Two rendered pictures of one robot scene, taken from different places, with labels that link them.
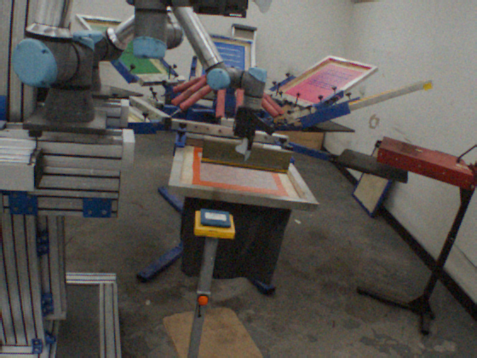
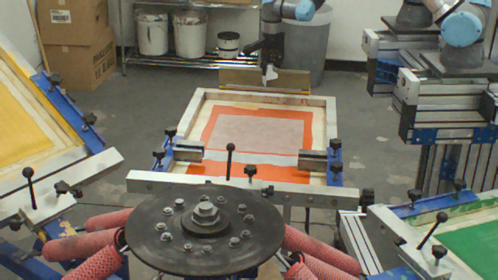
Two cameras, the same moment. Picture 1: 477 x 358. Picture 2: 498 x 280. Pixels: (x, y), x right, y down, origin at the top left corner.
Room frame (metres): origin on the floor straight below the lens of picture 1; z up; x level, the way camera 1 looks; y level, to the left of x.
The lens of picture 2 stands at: (3.67, 0.55, 1.97)
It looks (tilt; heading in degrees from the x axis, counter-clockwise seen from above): 27 degrees down; 196
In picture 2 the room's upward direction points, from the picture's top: 2 degrees clockwise
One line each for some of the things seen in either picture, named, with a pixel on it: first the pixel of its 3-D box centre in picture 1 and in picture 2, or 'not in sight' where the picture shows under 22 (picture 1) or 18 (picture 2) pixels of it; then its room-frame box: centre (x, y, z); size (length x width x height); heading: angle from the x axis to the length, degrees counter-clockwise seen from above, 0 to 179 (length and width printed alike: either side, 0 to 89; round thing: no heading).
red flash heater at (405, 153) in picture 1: (425, 161); not in sight; (2.28, -1.11, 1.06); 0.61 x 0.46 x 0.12; 70
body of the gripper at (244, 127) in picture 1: (245, 122); (272, 47); (1.48, 0.03, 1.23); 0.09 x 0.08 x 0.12; 100
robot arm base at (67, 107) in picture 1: (69, 99); (415, 11); (1.02, 0.53, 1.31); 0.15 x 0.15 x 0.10
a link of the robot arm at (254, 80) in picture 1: (255, 82); (273, 5); (1.49, 0.03, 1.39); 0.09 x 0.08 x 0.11; 79
